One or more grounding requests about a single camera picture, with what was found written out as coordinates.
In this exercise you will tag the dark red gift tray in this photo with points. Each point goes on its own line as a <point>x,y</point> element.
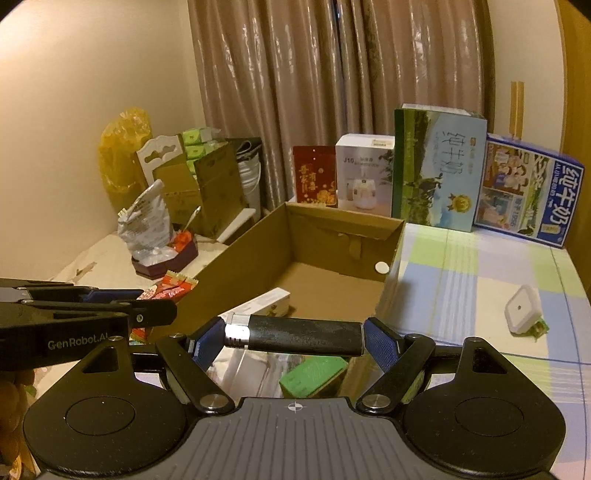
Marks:
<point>182,259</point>

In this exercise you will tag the wooden slat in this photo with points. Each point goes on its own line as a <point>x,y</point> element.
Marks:
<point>517,110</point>

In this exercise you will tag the wooden wardrobe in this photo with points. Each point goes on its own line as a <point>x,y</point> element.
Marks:
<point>577,92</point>

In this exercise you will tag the silver foil bag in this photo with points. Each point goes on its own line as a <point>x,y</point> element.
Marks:
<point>143,226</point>

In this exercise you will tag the green white spray medicine box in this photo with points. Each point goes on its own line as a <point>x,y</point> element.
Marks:
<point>314,374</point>

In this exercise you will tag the yellow plastic bag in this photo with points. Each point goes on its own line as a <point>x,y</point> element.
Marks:
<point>120,157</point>

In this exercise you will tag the red snack packet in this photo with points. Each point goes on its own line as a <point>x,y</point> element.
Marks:
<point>173,288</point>

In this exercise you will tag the white paper bag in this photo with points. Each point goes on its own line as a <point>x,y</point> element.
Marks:
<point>249,175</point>

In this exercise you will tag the person's left hand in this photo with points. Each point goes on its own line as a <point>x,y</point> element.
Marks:
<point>14,415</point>

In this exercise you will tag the white square container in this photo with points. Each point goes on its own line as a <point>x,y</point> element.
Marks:
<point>521,307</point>

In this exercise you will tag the small white round disc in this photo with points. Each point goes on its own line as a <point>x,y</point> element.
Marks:
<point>381,268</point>

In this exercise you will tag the blue milk carton box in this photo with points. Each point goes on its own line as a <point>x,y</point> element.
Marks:
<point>526,194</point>

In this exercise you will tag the metal spoon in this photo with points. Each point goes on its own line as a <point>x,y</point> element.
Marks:
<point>193,218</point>

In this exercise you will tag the red gift box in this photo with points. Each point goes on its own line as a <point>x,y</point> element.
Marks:
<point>314,177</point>

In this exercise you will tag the green milk carton box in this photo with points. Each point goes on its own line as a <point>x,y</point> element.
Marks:
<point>438,175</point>

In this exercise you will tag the checked bed sheet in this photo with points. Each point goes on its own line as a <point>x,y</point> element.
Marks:
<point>461,286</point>

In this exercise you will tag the cream bed cover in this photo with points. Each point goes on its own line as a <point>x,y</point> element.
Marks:
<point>92,254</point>

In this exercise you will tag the stack of green tissue packs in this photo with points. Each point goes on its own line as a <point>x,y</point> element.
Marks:
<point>203,143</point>

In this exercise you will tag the clear plastic container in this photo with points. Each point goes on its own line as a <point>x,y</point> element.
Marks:
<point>240,374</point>

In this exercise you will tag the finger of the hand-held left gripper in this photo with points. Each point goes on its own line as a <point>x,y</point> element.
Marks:
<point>69,291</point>
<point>115,314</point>

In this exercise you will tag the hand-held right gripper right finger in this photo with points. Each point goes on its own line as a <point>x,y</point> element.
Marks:
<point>382,341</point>

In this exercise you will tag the brown carton with white flap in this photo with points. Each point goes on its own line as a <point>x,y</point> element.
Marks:
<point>217,194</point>

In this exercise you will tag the cardboard box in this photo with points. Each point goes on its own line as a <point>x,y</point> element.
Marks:
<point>323,281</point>

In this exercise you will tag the white appliance box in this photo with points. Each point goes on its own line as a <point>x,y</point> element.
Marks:
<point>362,175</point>

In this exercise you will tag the black lighter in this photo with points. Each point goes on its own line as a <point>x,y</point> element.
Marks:
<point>300,334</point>

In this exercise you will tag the beige curtain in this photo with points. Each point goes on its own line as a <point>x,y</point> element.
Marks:
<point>300,69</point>

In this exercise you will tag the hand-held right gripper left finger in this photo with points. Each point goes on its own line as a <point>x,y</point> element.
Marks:
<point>208,341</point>

